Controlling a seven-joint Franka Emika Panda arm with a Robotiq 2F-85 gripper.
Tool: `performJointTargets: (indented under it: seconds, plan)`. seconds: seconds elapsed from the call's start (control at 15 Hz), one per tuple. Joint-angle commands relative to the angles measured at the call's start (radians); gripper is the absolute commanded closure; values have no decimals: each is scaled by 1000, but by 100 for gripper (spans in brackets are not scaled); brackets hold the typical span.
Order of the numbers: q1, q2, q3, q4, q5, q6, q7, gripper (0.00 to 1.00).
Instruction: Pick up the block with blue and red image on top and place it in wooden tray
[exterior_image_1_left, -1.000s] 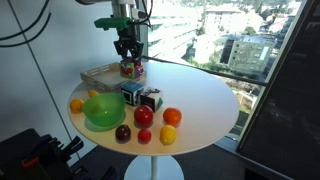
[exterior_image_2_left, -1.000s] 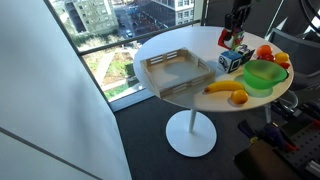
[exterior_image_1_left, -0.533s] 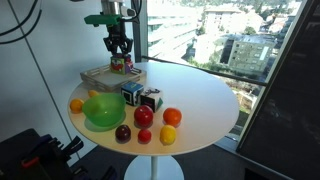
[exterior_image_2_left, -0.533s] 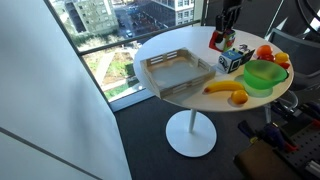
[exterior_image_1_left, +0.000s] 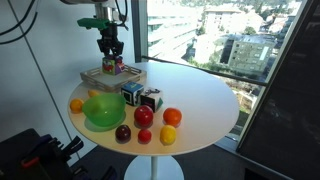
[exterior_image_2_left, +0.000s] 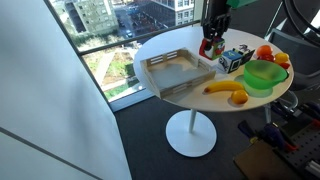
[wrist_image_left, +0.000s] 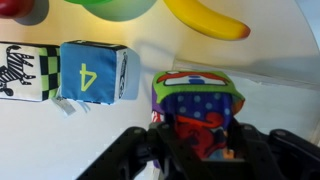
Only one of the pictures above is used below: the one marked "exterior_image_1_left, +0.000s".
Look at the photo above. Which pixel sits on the small red tomato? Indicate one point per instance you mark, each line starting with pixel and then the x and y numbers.
pixel 144 135

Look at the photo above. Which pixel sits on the yellow lemon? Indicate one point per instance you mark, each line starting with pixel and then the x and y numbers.
pixel 167 134

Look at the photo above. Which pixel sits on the dark purple plum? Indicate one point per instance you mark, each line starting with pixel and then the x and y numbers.
pixel 122 133

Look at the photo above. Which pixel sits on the grey apartment building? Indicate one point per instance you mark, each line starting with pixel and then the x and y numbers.
pixel 250 53

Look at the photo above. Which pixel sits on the dark window rail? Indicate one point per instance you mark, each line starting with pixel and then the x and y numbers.
pixel 216 72

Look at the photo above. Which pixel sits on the green plastic bowl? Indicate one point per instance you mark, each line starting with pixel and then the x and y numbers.
pixel 104 108

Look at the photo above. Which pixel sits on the white table pedestal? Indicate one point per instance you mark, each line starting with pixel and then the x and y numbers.
pixel 154 166

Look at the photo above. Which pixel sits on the white and black picture block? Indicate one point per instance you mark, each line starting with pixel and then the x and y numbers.
pixel 151 99

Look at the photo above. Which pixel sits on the black tool bag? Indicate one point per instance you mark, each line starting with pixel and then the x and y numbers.
pixel 20 156

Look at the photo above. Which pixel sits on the colourful picture block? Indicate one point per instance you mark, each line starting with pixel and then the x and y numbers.
pixel 112 66

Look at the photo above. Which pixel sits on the yellow-orange round fruit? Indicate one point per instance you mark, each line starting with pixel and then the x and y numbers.
pixel 76 105

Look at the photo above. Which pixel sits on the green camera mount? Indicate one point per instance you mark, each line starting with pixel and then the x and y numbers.
pixel 93 23

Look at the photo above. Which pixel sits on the black side panel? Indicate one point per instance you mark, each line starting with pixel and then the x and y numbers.
pixel 286 116

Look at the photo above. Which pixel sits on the red apple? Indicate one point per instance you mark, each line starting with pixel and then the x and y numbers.
pixel 143 115

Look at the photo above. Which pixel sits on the orange fruit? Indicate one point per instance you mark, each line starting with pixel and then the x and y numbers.
pixel 172 116

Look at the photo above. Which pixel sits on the blue picture block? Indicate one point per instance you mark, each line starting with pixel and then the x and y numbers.
pixel 131 93

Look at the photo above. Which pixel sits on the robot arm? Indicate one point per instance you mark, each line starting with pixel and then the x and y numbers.
pixel 105 11

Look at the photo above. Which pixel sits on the yellow banana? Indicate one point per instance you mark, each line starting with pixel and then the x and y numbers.
pixel 93 93

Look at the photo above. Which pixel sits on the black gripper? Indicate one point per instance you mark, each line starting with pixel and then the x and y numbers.
pixel 109 41

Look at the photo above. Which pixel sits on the wooden tray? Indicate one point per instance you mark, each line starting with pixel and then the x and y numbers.
pixel 96 81

